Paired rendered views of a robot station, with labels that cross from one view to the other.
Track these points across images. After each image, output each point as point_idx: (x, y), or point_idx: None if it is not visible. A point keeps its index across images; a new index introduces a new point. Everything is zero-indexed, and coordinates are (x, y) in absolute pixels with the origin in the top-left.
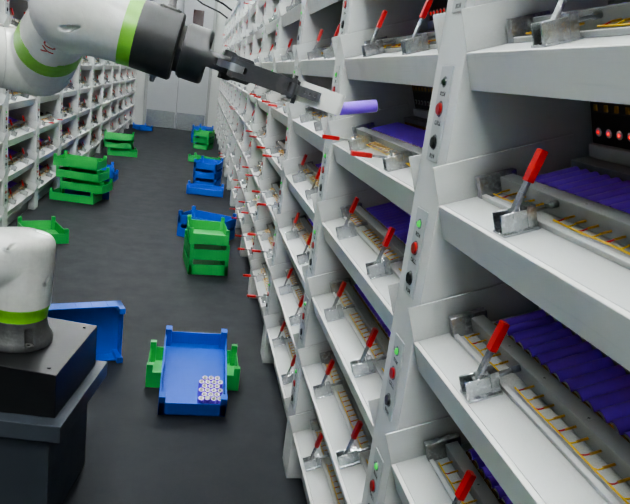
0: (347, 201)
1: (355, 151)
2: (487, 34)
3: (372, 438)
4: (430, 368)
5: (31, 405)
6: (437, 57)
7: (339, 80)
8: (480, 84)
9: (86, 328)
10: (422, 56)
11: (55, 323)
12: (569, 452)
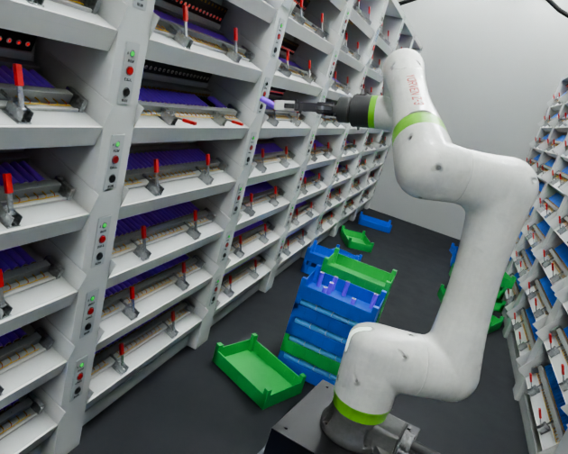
0: None
1: (242, 122)
2: None
3: (169, 271)
4: (254, 177)
5: None
6: (261, 72)
7: (140, 61)
8: (271, 84)
9: (284, 425)
10: (254, 69)
11: (314, 442)
12: (269, 162)
